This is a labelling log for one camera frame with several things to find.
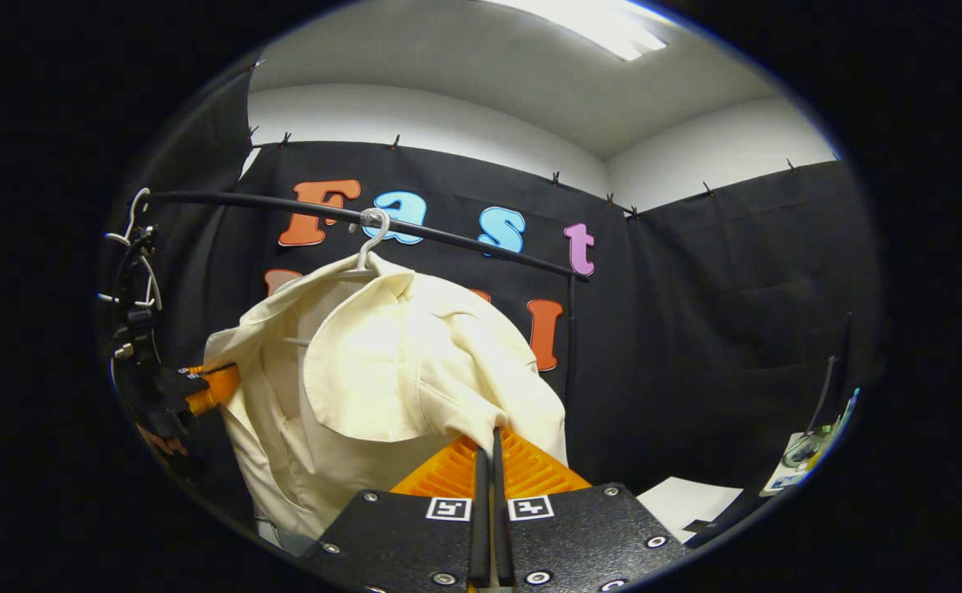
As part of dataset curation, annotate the black monitor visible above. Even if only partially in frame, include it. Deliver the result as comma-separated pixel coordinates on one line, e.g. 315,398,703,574
806,311,854,437

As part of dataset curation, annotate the white clothes hanger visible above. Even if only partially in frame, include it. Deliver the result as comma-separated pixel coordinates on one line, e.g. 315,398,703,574
283,208,391,347
102,188,162,310

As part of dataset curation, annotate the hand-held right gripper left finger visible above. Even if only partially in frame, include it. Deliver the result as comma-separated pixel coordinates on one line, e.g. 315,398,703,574
298,428,492,593

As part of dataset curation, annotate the white drawer cabinet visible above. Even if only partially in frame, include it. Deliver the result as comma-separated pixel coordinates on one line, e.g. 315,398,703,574
636,476,744,544

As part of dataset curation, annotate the black backdrop cloth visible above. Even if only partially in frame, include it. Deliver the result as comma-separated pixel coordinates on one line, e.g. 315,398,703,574
98,49,885,544

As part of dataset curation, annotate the black clothes rack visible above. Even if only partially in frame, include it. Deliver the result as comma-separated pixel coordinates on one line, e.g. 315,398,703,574
145,191,591,400

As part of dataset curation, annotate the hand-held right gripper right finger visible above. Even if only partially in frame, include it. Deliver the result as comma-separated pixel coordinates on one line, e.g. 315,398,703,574
491,427,692,593

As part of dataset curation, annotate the ceiling light panel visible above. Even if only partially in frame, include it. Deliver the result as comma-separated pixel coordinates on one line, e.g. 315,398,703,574
481,0,667,63

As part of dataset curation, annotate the cream shirt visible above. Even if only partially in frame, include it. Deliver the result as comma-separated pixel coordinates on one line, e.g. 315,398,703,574
203,251,568,544

